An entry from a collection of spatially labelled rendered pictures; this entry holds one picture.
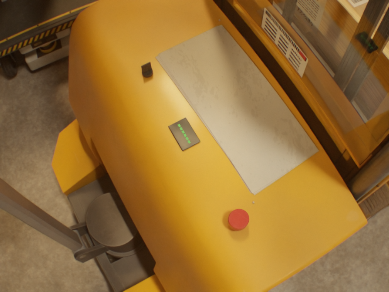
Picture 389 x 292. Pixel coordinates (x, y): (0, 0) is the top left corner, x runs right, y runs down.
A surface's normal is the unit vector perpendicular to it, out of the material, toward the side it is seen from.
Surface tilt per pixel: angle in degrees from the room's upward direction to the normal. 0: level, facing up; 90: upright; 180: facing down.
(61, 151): 22
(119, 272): 0
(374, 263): 0
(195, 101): 0
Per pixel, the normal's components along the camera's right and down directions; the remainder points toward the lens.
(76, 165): -0.33, -0.18
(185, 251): -0.81, 0.29
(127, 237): -0.01, -0.37
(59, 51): 0.36, 0.86
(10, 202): 0.96, 0.25
